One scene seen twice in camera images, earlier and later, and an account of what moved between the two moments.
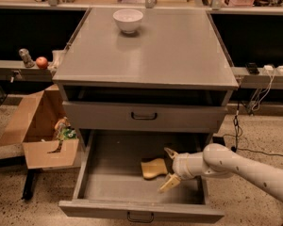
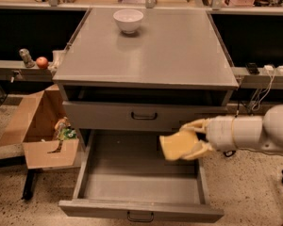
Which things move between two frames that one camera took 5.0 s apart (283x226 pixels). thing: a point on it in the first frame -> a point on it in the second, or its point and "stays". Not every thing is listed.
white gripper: x=181 y=165 -> x=221 y=133
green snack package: x=69 y=134 stays
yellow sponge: x=154 y=169 -> x=174 y=145
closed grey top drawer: x=141 y=117 stays
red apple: x=41 y=62 stays
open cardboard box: x=34 y=128 stays
